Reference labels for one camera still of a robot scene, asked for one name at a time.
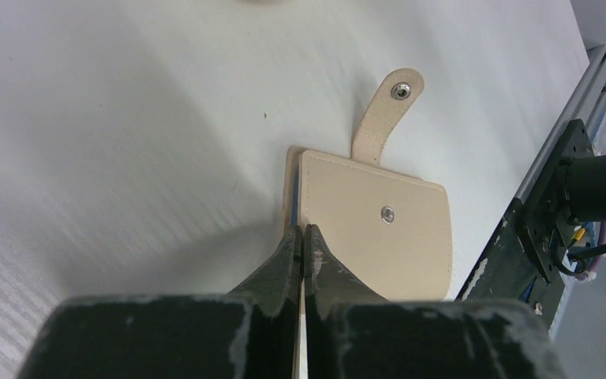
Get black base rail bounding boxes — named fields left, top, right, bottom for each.
left=456, top=198, right=565, bottom=328

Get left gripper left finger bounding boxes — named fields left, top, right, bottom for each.
left=230, top=226, right=303, bottom=378

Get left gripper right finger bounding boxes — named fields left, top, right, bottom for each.
left=304, top=224, right=386, bottom=378

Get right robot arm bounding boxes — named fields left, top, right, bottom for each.
left=516, top=119, right=606, bottom=283

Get beige card holder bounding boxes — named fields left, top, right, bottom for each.
left=283, top=68, right=453, bottom=301

